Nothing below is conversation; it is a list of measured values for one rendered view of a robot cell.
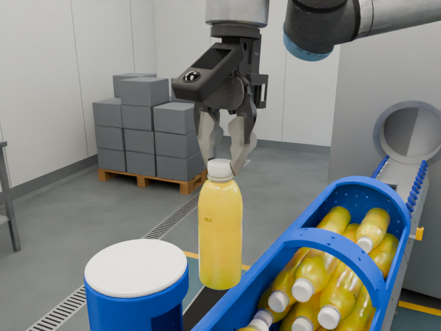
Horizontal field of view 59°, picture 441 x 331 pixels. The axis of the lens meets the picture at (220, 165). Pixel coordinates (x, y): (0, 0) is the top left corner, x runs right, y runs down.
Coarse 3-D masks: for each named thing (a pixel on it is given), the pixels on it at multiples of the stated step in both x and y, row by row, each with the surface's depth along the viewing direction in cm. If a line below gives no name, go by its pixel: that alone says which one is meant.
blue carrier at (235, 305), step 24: (336, 192) 124; (360, 192) 119; (384, 192) 110; (312, 216) 124; (360, 216) 121; (408, 216) 112; (288, 240) 84; (312, 240) 81; (336, 240) 81; (264, 264) 76; (360, 264) 78; (240, 288) 69; (264, 288) 95; (384, 288) 80; (216, 312) 64; (240, 312) 85; (384, 312) 79
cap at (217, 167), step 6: (210, 162) 59; (216, 162) 59; (222, 162) 59; (228, 162) 59; (210, 168) 58; (216, 168) 58; (222, 168) 57; (228, 168) 58; (210, 174) 59; (216, 174) 58; (222, 174) 58; (228, 174) 58
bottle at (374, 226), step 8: (376, 208) 116; (368, 216) 112; (376, 216) 111; (384, 216) 113; (360, 224) 110; (368, 224) 106; (376, 224) 107; (384, 224) 109; (360, 232) 105; (368, 232) 104; (376, 232) 104; (384, 232) 107; (376, 240) 103
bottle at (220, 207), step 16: (208, 176) 59; (208, 192) 58; (224, 192) 58; (240, 192) 60; (208, 208) 58; (224, 208) 58; (240, 208) 60; (208, 224) 59; (224, 224) 58; (240, 224) 61; (208, 240) 60; (224, 240) 59; (240, 240) 61; (208, 256) 61; (224, 256) 60; (240, 256) 62; (208, 272) 62; (224, 272) 61; (240, 272) 64; (224, 288) 62
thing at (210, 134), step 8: (216, 112) 60; (200, 120) 59; (208, 120) 58; (216, 120) 58; (200, 128) 59; (208, 128) 59; (216, 128) 59; (200, 136) 60; (208, 136) 59; (216, 136) 62; (200, 144) 60; (208, 144) 59; (216, 144) 63; (208, 152) 60; (208, 160) 60
